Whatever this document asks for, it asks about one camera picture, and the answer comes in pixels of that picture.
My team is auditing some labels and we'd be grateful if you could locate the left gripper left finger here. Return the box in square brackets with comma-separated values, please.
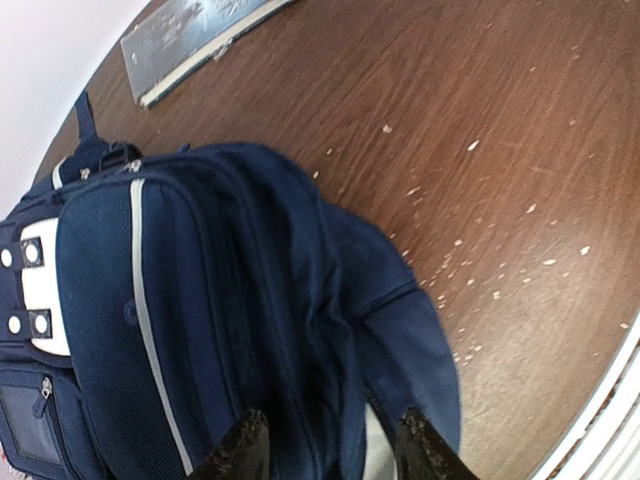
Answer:
[189, 409, 270, 480]

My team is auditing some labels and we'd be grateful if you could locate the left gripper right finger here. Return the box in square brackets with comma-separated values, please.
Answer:
[395, 407, 478, 480]

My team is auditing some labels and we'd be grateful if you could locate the navy blue backpack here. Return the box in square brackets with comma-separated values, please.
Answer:
[1, 96, 461, 479]

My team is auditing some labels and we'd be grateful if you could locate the red patterned bowl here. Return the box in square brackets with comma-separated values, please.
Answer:
[0, 448, 24, 480]

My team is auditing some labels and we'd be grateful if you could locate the blue hardcover book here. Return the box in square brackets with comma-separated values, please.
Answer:
[120, 0, 290, 108]

